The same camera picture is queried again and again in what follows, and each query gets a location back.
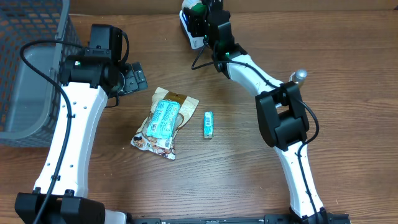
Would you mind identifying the teal wipes pack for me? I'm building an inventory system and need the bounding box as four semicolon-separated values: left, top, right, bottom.
146;100;180;139

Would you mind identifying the Kleenex tissue pack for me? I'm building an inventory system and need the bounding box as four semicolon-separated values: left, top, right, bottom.
203;111;214;139

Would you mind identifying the green lid Knorr jar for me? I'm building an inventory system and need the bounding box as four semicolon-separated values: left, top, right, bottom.
182;0;207;13

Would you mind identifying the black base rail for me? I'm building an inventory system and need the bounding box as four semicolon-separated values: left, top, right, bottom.
124;213;352;224

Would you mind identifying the white barcode scanner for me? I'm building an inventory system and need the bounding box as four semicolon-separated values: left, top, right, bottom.
179;10;204;50

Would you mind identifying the brown snack pouch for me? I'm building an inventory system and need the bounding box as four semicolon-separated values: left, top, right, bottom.
131;87;199;160

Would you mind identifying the grey plastic mesh basket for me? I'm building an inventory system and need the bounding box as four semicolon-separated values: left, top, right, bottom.
1;0;81;147

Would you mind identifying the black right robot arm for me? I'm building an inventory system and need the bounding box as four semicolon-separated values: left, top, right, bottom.
180;1;328;223

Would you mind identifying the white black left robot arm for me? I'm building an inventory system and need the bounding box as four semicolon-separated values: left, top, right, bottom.
15;24;147;223

